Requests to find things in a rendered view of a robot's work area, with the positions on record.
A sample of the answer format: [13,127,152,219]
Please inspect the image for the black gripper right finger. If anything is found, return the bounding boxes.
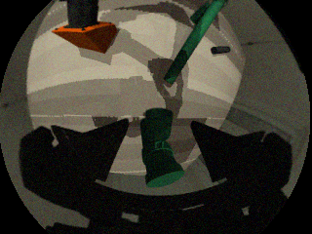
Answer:
[190,121,265,183]

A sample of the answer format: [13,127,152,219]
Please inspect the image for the green curved wire loop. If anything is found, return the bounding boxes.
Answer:
[191,1,211,24]

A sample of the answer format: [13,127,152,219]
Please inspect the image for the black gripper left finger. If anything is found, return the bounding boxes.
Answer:
[51,118,129,182]

